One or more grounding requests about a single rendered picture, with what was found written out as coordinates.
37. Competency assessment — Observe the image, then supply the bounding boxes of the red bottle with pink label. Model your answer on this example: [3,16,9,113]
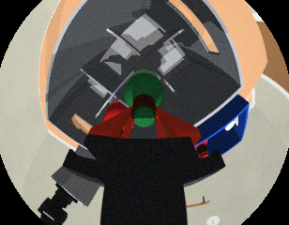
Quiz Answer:
[103,98,135,130]

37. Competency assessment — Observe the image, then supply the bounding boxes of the green bottle with pale green label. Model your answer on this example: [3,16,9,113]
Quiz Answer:
[124,67,164,128]

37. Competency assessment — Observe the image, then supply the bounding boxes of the dark grey crate with dividers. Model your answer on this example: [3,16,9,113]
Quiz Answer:
[45,0,244,150]

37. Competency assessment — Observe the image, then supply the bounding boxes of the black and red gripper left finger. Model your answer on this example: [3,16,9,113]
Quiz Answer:
[87,107,132,139]

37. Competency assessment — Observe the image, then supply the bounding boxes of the blue crate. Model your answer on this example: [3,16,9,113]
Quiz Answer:
[194,94,250,156]

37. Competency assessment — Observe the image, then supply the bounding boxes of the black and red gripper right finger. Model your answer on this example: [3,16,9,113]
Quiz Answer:
[156,106,201,146]

